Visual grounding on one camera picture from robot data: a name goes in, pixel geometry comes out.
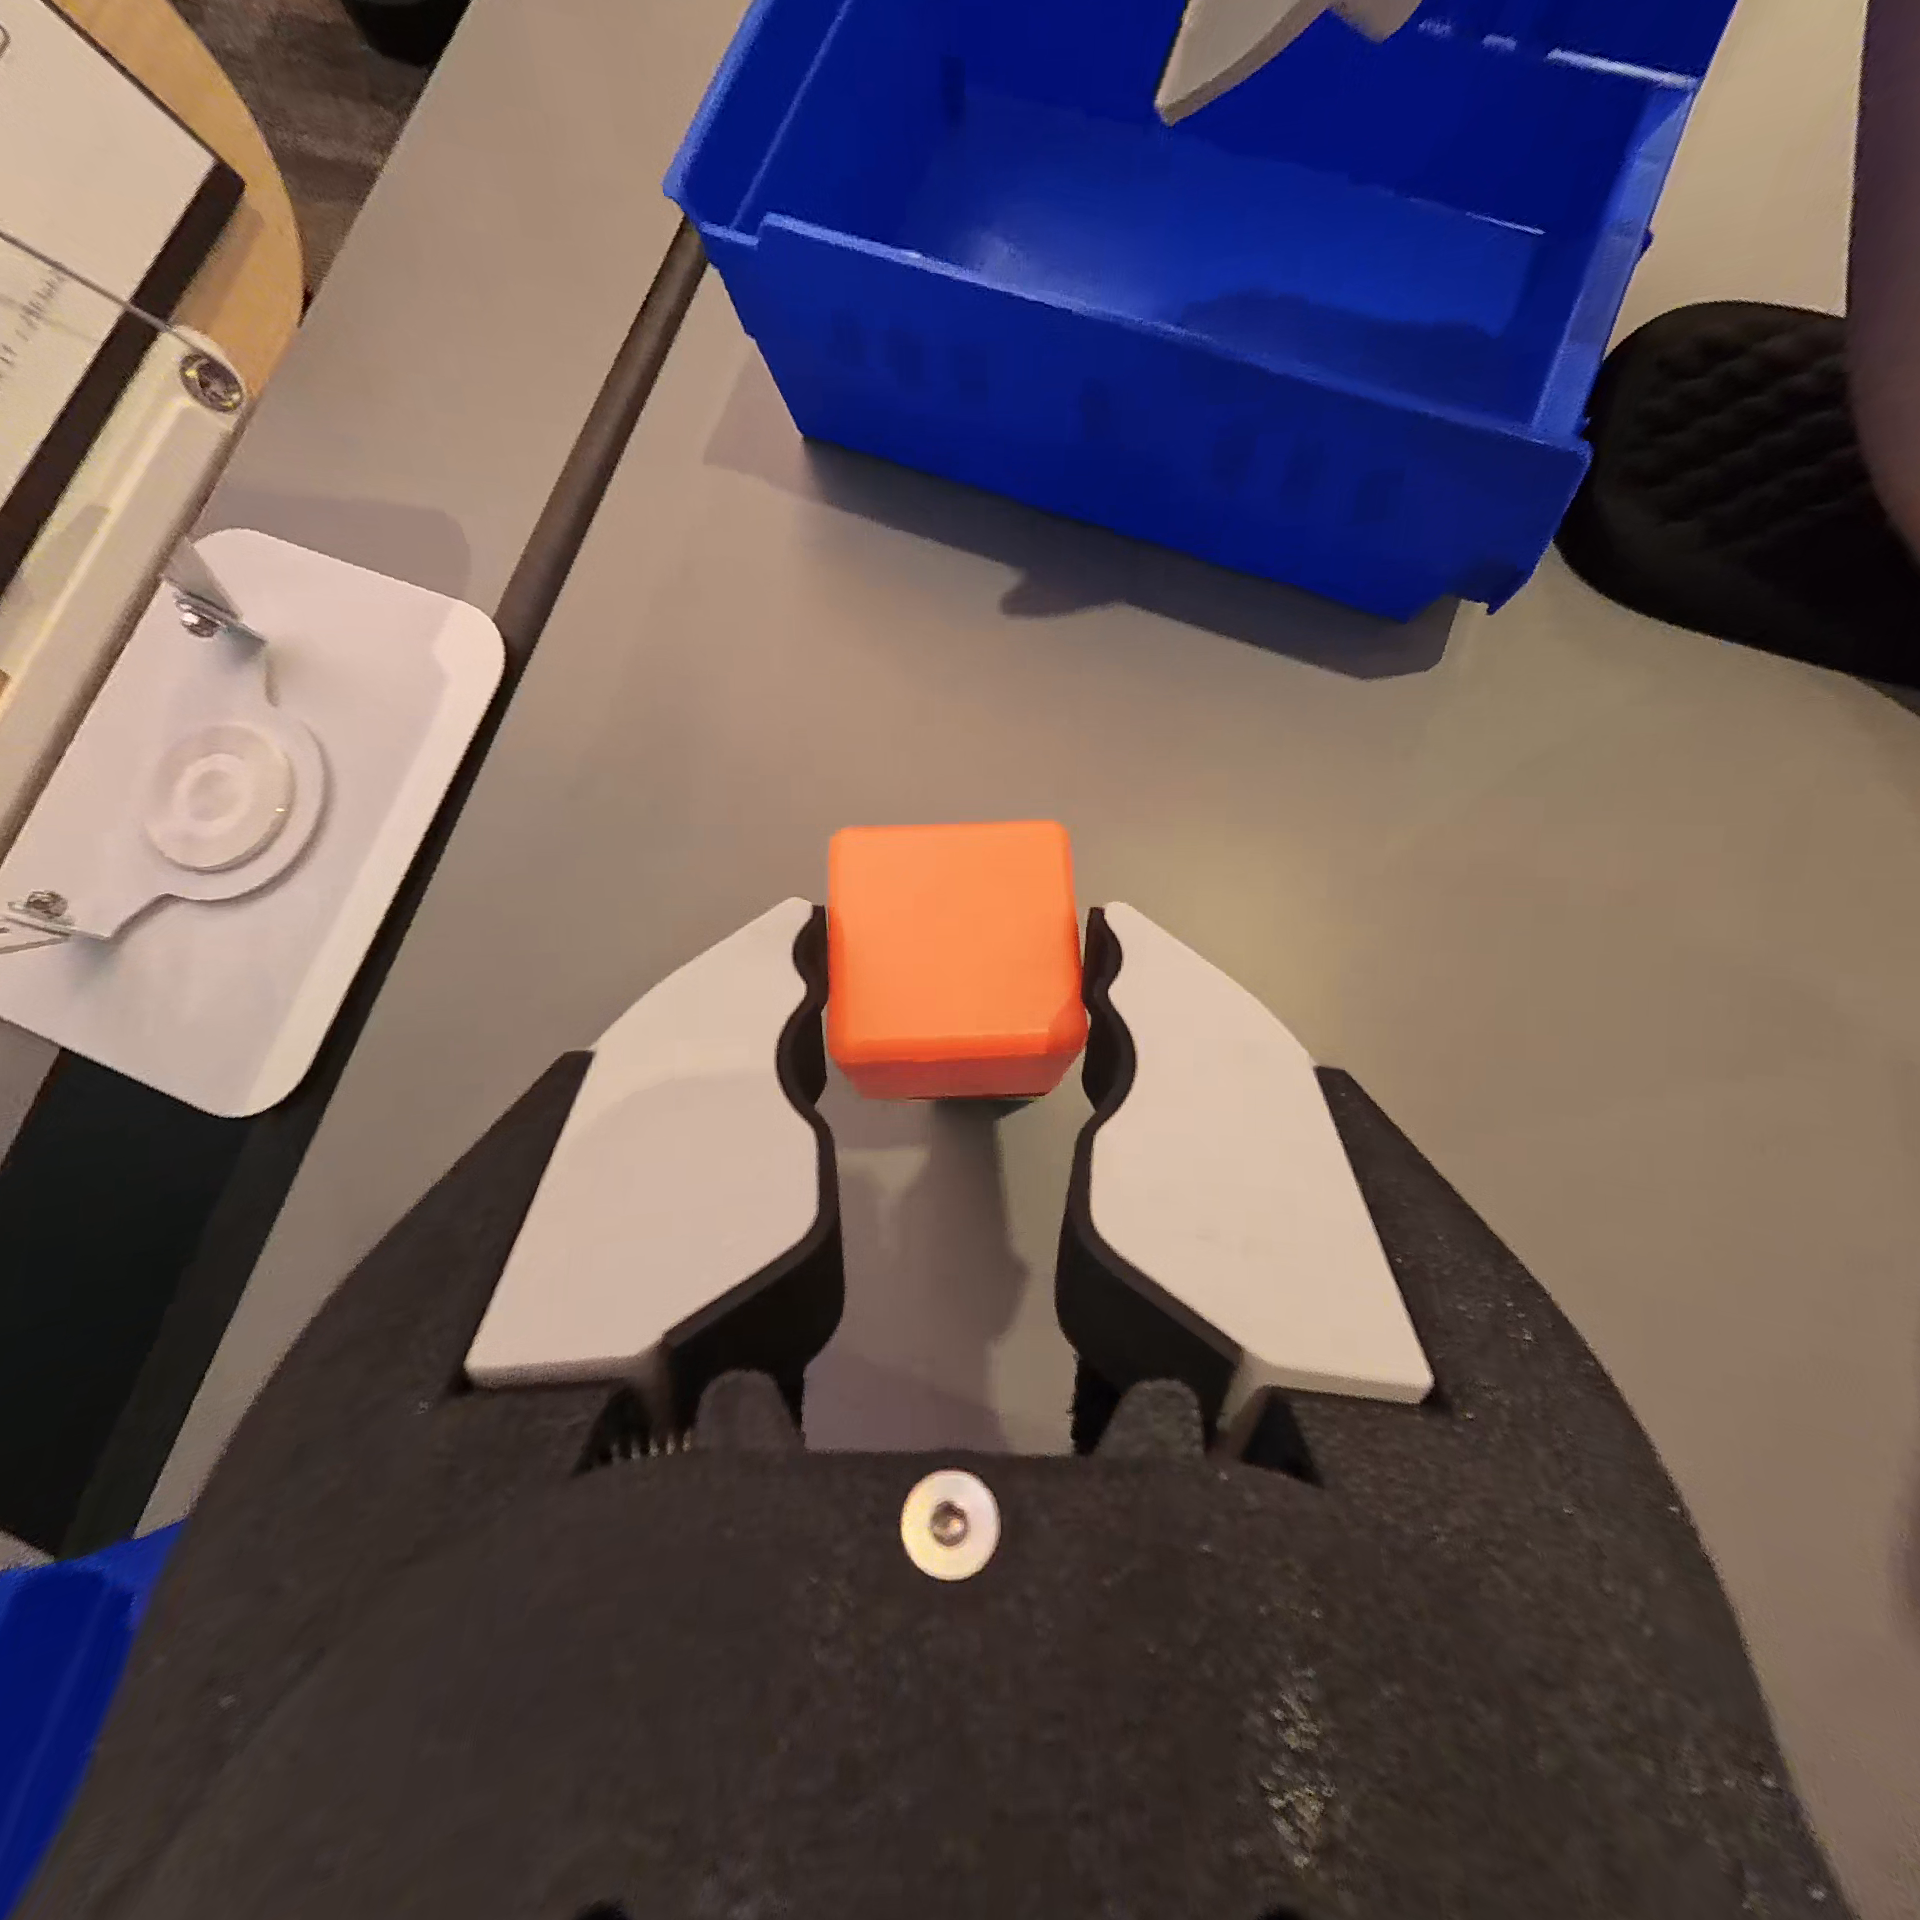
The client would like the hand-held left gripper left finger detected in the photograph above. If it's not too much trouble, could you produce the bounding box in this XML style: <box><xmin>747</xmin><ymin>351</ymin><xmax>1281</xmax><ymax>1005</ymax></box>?
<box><xmin>467</xmin><ymin>899</ymin><xmax>848</xmax><ymax>1434</ymax></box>

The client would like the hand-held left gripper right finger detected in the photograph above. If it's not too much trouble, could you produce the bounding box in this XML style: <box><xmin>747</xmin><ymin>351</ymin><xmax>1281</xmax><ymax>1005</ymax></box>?
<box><xmin>1060</xmin><ymin>899</ymin><xmax>1435</xmax><ymax>1448</ymax></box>

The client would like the blue plastic bin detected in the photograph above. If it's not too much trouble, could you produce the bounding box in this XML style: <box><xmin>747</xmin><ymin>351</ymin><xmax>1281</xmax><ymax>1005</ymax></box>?
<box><xmin>667</xmin><ymin>0</ymin><xmax>1743</xmax><ymax>623</ymax></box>
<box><xmin>0</xmin><ymin>1525</ymin><xmax>191</xmax><ymax>1920</ymax></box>

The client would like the orange magnetic cube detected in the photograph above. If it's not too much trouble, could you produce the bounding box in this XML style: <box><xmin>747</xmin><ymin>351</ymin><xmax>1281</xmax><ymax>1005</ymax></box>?
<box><xmin>825</xmin><ymin>821</ymin><xmax>1094</xmax><ymax>1104</ymax></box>

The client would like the white sign stand base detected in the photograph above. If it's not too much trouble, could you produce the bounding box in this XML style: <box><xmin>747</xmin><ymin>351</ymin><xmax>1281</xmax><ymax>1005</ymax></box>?
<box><xmin>0</xmin><ymin>533</ymin><xmax>509</xmax><ymax>1117</ymax></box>

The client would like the black textured mat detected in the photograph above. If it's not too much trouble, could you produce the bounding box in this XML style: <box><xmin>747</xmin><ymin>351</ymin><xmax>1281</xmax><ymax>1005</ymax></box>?
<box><xmin>1560</xmin><ymin>302</ymin><xmax>1920</xmax><ymax>691</ymax></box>

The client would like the wooden instruction sign board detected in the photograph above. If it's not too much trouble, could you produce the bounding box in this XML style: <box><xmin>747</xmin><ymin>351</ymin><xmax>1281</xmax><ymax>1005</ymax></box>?
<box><xmin>0</xmin><ymin>0</ymin><xmax>303</xmax><ymax>847</ymax></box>

